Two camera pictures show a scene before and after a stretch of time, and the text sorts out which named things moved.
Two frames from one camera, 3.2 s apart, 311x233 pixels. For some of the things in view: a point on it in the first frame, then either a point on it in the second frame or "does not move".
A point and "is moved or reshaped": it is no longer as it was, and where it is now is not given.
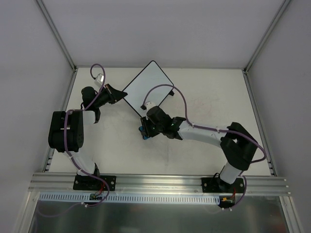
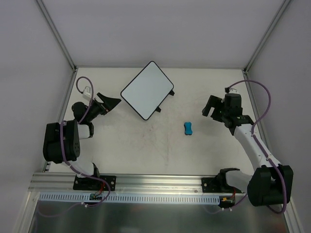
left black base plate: x=90 y=183 does not move
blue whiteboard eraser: x=142 y=130 is moved or reshaped
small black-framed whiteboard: x=151 y=85 does not move
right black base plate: x=215 y=185 does not move
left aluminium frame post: x=57 y=34 does not move
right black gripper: x=145 y=128 → x=217 y=111
